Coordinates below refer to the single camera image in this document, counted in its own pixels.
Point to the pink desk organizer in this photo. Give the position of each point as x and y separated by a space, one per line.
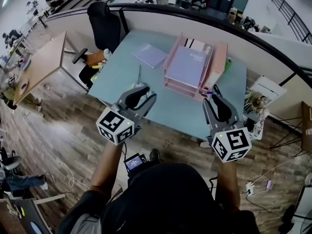
181 90

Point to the peach file box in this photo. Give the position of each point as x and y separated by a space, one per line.
218 62

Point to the patterned white pot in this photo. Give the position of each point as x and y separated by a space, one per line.
256 128

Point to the person's black shirt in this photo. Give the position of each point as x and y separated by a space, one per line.
165 203

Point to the person's left forearm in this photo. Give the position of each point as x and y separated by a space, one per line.
106 167

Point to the wooden table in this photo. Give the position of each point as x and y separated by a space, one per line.
41 64

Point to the white box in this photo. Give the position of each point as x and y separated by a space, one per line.
268 86

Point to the black metal railing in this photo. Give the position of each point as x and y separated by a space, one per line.
292 18

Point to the person's right forearm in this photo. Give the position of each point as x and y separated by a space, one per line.
228 184

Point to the white power strip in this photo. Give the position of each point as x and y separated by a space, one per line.
249 188

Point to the black office chair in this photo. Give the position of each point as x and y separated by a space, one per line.
104 25

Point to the orange bag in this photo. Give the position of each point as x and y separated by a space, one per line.
96 58

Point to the wooden cabinet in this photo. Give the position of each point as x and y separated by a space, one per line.
307 125

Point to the green bottle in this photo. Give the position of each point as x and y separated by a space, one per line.
228 64

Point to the person's black shoe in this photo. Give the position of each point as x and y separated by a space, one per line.
154 155

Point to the black device with screen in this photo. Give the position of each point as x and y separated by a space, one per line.
133 162

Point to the dried plant decoration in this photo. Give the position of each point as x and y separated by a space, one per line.
254 102

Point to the white papers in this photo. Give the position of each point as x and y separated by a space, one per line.
196 45

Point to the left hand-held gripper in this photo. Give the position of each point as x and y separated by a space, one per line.
114 127

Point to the purple notebook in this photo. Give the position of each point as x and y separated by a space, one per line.
189 67
150 55

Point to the white bottle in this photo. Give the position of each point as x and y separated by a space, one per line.
107 52

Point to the purple phone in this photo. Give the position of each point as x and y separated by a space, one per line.
268 184

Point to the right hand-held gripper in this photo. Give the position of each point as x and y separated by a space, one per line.
230 142

